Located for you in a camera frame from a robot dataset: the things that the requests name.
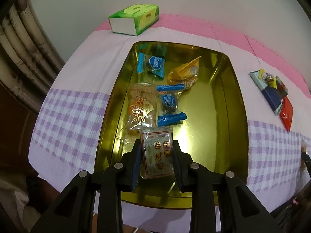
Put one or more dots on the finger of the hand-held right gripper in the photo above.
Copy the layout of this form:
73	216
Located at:
308	162

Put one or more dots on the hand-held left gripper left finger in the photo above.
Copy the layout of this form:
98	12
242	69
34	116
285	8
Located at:
136	172

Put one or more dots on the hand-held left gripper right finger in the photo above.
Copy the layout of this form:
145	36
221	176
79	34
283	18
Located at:
178	165

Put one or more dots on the clear packet of orange crackers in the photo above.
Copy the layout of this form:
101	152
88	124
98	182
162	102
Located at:
303	146

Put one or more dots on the brown cake packet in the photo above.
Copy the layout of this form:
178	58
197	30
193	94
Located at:
156	153

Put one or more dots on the gold rectangular tin box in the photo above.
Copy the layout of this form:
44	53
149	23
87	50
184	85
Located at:
213	131

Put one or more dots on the red snack packet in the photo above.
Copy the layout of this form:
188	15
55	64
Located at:
286	114

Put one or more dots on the blue candy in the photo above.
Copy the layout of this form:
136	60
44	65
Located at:
153	64
168	102

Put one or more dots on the clear packet with golden print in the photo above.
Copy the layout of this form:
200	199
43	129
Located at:
141	106

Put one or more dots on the navy blue snack packet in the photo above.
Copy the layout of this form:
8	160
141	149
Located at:
272	94

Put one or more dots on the grey packet with red band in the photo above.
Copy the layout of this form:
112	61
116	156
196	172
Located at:
283	87

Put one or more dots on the yellow orange snack packet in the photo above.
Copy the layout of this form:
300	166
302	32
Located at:
182	75

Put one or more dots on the yellow candy packet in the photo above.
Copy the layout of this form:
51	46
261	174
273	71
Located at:
267	77

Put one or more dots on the light cloth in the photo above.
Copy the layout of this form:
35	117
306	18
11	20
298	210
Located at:
12	203

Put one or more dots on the brown wooden cabinet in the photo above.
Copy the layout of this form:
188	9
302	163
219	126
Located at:
14	131

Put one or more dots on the green tissue box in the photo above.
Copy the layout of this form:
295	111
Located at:
141	17

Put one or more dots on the beige patterned curtain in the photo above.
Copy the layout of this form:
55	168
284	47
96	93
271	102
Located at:
21	41

